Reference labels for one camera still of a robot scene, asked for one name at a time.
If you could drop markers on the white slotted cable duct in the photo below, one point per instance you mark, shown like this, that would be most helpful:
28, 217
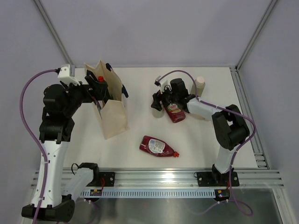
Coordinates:
148, 193

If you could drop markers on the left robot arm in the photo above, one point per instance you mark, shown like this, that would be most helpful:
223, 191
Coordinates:
51, 202

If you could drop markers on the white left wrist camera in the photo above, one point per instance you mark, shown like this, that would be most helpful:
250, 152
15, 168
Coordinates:
67, 75

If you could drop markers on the aluminium frame post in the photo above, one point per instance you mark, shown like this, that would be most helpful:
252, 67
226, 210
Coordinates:
262, 22
54, 34

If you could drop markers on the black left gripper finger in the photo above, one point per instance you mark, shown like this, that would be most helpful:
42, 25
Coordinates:
95, 101
101, 89

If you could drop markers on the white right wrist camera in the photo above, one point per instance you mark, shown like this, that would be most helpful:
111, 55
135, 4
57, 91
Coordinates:
161, 83

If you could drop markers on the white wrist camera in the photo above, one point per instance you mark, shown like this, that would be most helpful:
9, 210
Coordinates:
161, 83
67, 75

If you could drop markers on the aluminium mounting rail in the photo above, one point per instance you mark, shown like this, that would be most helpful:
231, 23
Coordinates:
185, 178

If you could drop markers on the cream canvas tote bag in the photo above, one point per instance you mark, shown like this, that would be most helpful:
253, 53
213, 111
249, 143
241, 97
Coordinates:
113, 117

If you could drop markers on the sage green murray bottle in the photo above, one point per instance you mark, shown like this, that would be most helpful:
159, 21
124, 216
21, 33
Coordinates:
157, 114
198, 87

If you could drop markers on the aluminium frame post right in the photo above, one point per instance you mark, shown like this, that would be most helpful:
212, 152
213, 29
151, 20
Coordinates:
262, 22

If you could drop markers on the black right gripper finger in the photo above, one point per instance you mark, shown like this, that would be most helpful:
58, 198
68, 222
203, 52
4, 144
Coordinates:
181, 98
156, 103

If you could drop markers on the red dish soap bottle back-label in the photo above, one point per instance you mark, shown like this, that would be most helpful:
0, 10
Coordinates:
157, 147

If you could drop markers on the aluminium frame post left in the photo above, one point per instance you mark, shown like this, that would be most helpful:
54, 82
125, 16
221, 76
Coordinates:
54, 34

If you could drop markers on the red Fairy dish soap bottle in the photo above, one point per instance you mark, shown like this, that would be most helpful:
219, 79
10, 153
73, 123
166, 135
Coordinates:
174, 112

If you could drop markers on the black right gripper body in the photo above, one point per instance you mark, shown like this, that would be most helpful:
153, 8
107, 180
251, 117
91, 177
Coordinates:
167, 97

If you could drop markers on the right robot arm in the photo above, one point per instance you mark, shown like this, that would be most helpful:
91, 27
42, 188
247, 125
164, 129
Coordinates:
229, 125

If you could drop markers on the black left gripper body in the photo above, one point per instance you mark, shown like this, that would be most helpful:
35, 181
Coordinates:
77, 94

